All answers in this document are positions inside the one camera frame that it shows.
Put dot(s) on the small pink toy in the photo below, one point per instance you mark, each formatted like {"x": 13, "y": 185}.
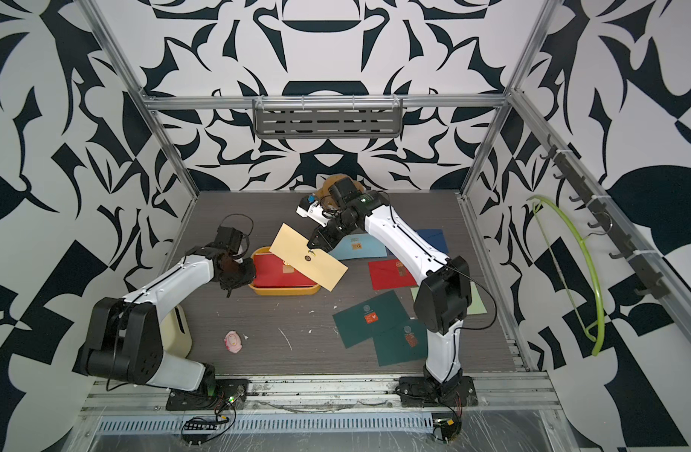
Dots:
{"x": 233, "y": 342}

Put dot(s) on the black wall hook rail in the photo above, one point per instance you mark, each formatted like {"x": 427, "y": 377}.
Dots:
{"x": 606, "y": 224}

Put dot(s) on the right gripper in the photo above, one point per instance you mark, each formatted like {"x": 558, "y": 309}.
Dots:
{"x": 326, "y": 238}

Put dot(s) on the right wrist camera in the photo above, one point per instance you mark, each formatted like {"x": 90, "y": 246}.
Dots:
{"x": 310, "y": 207}

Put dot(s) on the dark green envelope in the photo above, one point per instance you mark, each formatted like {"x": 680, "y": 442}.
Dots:
{"x": 370, "y": 318}
{"x": 404, "y": 343}

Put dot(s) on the light blue envelope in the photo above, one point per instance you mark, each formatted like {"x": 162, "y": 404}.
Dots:
{"x": 359, "y": 246}

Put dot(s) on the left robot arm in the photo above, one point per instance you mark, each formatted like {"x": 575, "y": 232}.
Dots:
{"x": 124, "y": 341}

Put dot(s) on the grey metal wall shelf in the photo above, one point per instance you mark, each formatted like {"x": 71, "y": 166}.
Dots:
{"x": 328, "y": 118}

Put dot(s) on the cream plastic container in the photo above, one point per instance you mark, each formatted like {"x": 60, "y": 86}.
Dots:
{"x": 175, "y": 333}

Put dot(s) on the yellow envelope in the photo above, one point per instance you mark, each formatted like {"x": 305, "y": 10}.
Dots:
{"x": 316, "y": 264}

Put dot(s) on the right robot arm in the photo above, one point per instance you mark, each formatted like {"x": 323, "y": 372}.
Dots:
{"x": 443, "y": 382}

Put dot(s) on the brown plush dog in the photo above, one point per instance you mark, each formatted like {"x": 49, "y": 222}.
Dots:
{"x": 323, "y": 194}

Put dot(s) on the red envelope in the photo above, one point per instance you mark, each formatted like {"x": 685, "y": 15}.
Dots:
{"x": 272, "y": 272}
{"x": 390, "y": 274}

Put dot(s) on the dark blue envelope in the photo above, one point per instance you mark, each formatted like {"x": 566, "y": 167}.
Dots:
{"x": 435, "y": 238}

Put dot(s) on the light green envelope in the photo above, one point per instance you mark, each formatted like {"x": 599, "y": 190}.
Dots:
{"x": 475, "y": 302}

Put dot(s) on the yellow plastic storage box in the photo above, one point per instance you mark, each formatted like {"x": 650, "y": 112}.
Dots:
{"x": 282, "y": 292}

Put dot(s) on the green plastic hanger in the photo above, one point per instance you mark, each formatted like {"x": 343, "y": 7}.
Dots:
{"x": 596, "y": 331}

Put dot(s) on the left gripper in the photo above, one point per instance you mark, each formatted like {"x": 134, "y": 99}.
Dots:
{"x": 232, "y": 284}

